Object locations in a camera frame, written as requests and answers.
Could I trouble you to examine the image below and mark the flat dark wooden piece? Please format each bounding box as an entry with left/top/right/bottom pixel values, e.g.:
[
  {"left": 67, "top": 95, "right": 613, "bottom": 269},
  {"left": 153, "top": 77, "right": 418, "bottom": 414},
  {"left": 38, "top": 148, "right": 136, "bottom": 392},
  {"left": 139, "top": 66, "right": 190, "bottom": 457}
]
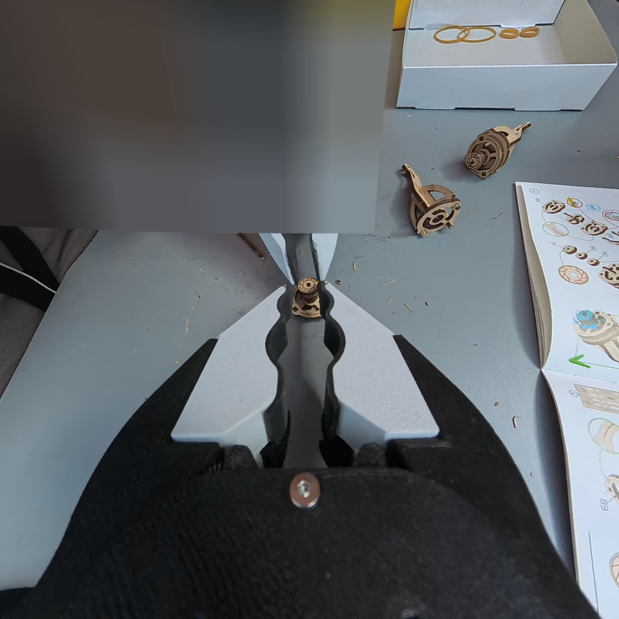
[{"left": 236, "top": 233, "right": 266, "bottom": 262}]

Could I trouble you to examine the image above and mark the small wooden gear part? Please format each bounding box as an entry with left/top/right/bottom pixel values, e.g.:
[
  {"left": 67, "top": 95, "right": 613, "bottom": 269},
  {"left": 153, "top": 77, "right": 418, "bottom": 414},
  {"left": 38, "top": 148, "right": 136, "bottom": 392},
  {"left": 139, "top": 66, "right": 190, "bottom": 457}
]
[{"left": 291, "top": 277, "right": 324, "bottom": 319}]

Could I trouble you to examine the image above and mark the round wooden wheel assembly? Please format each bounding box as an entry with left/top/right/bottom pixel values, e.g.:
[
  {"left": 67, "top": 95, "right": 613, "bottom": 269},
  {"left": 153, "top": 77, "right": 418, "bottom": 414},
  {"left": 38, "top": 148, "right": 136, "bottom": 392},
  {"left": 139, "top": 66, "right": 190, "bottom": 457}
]
[{"left": 463, "top": 121, "right": 533, "bottom": 180}]

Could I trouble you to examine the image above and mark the thin white cable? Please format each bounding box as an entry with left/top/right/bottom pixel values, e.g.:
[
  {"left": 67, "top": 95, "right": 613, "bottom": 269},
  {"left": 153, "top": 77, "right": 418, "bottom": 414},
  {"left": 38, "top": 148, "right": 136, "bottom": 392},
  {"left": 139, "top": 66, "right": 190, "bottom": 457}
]
[{"left": 0, "top": 261, "right": 58, "bottom": 294}]

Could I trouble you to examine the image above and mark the wooden half-disc hook assembly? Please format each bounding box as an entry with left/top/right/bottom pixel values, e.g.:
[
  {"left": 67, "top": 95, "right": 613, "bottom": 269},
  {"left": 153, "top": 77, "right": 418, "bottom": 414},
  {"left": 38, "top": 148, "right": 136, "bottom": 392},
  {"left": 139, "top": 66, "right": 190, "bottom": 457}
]
[{"left": 401, "top": 163, "right": 461, "bottom": 238}]

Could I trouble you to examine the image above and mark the white cardboard box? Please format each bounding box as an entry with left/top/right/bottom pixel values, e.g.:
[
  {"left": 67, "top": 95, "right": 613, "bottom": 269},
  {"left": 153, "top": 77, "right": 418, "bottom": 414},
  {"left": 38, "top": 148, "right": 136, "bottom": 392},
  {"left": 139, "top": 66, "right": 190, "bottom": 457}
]
[{"left": 396, "top": 0, "right": 619, "bottom": 112}]

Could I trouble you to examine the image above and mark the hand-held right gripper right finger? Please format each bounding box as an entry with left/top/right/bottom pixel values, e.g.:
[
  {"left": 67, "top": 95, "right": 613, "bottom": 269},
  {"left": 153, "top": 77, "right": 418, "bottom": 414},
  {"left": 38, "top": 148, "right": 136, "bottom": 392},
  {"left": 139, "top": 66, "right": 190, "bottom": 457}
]
[{"left": 319, "top": 282, "right": 442, "bottom": 469}]

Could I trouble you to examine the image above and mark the dark grey fabric seat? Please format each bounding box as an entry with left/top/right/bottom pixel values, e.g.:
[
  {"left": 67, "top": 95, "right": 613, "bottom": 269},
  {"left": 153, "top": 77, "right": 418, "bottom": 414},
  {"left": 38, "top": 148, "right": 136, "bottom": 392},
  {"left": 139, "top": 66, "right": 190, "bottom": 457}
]
[{"left": 0, "top": 226, "right": 100, "bottom": 402}]

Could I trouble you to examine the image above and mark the illustrated instruction booklet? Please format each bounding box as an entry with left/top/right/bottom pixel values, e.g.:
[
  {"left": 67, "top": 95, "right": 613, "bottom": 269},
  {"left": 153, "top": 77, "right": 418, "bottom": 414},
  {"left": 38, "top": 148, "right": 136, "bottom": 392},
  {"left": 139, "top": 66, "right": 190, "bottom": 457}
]
[{"left": 515, "top": 181, "right": 619, "bottom": 619}]

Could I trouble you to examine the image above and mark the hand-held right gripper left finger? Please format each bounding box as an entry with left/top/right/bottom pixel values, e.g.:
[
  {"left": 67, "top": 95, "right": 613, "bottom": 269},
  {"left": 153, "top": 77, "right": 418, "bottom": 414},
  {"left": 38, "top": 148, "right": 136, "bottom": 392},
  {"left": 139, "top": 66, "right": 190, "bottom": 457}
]
[{"left": 171, "top": 285, "right": 292, "bottom": 469}]

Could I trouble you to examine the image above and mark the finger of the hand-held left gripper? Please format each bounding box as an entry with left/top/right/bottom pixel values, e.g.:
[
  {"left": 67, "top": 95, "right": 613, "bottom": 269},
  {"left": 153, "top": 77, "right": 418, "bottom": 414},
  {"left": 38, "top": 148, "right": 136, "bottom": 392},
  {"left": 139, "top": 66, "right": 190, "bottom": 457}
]
[
  {"left": 311, "top": 233, "right": 339, "bottom": 282},
  {"left": 259, "top": 233, "right": 297, "bottom": 286}
]

